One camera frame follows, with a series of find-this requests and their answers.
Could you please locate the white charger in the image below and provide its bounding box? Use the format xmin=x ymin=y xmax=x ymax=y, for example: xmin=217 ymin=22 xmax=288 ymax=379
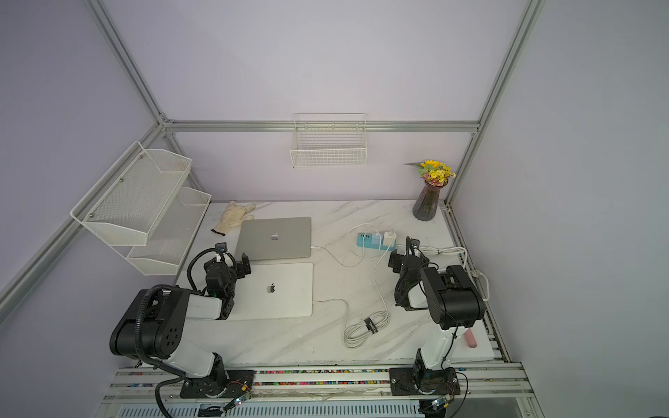
xmin=382 ymin=231 xmax=397 ymax=248

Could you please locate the light blue charger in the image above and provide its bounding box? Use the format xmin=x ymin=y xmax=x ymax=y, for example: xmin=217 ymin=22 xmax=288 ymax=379
xmin=370 ymin=233 xmax=383 ymax=247

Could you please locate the teal power strip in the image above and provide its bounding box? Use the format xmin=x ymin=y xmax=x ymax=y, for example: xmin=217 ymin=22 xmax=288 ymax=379
xmin=356 ymin=231 xmax=397 ymax=252

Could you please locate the thin white charging cable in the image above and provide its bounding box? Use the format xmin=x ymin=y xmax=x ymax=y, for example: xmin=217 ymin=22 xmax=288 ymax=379
xmin=310 ymin=223 xmax=390 ymax=268

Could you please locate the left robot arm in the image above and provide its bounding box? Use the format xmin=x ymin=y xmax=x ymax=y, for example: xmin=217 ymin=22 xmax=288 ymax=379
xmin=110 ymin=243 xmax=252 ymax=392

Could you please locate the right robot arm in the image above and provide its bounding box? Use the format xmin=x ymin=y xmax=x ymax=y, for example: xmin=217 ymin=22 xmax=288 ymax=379
xmin=389 ymin=246 xmax=485 ymax=394

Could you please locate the grey laptop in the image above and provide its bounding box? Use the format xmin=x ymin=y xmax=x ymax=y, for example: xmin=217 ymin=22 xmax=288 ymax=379
xmin=235 ymin=217 xmax=312 ymax=261

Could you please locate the dark glass vase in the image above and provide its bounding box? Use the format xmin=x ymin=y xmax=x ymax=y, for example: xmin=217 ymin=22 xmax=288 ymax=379
xmin=412 ymin=180 xmax=445 ymax=221

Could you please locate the lower white mesh shelf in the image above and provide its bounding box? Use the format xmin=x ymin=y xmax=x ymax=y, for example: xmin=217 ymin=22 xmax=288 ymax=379
xmin=123 ymin=186 xmax=211 ymax=276

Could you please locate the white mesh shelf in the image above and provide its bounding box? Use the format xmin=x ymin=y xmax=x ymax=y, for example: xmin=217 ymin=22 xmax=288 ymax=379
xmin=123 ymin=186 xmax=211 ymax=276
xmin=71 ymin=142 xmax=192 ymax=247

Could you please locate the white work glove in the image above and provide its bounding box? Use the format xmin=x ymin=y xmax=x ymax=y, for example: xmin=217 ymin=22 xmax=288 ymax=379
xmin=211 ymin=201 xmax=256 ymax=236

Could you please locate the yellow flower bouquet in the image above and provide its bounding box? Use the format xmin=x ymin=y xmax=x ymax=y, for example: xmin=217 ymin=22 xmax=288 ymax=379
xmin=405 ymin=160 xmax=456 ymax=187

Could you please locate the upper white mesh shelf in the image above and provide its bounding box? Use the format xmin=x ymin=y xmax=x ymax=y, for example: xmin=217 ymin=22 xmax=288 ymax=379
xmin=71 ymin=142 xmax=192 ymax=247

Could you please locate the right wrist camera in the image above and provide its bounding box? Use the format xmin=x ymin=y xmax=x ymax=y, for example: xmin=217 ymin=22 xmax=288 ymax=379
xmin=406 ymin=237 xmax=420 ymax=249

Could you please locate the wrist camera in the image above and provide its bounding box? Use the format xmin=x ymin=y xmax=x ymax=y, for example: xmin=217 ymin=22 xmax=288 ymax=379
xmin=406 ymin=237 xmax=420 ymax=249
xmin=214 ymin=242 xmax=228 ymax=254

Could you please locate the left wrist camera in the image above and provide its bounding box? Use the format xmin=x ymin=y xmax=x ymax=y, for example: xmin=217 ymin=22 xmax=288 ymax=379
xmin=214 ymin=242 xmax=228 ymax=254

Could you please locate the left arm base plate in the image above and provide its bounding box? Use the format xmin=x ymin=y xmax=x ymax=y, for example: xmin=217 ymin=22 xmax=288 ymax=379
xmin=179 ymin=369 xmax=256 ymax=399

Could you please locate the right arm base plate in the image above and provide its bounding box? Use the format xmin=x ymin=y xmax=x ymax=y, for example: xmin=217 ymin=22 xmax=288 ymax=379
xmin=389 ymin=367 xmax=461 ymax=396

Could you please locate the white wire wall basket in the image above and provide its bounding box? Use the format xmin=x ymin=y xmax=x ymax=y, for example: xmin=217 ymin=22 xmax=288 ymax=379
xmin=290 ymin=113 xmax=368 ymax=169

